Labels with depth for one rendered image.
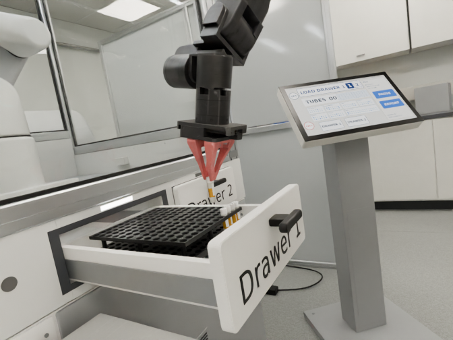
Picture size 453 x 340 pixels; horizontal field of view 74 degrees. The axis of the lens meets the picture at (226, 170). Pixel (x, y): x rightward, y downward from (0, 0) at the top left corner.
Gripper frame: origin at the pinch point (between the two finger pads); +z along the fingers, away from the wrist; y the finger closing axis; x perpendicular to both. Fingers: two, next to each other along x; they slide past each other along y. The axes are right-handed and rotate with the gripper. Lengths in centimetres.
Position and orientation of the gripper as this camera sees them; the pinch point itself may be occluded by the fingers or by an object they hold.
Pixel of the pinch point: (209, 175)
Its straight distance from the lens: 52.4
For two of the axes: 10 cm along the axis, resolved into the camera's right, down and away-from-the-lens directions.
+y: 8.6, 1.8, -4.8
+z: -0.6, 9.7, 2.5
